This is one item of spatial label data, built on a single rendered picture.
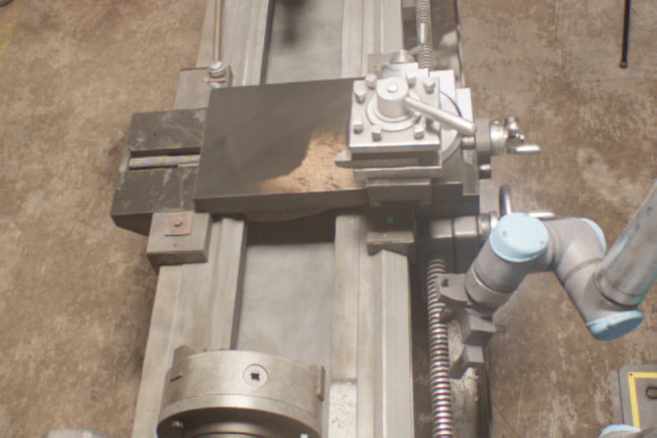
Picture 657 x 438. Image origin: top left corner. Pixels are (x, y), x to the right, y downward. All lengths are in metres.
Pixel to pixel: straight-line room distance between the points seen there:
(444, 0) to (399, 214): 1.28
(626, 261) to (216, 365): 0.65
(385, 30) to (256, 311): 0.77
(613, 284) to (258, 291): 0.79
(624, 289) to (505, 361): 1.15
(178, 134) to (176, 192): 0.17
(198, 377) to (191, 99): 0.96
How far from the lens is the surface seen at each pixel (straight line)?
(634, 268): 1.44
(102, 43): 3.75
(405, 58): 1.85
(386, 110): 1.57
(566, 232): 1.57
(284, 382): 1.28
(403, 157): 1.59
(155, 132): 2.05
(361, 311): 1.72
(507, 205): 1.89
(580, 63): 3.30
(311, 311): 1.86
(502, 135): 1.87
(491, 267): 1.53
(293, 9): 2.49
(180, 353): 1.33
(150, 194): 1.94
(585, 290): 1.53
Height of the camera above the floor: 2.32
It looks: 52 degrees down
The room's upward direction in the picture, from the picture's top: 14 degrees counter-clockwise
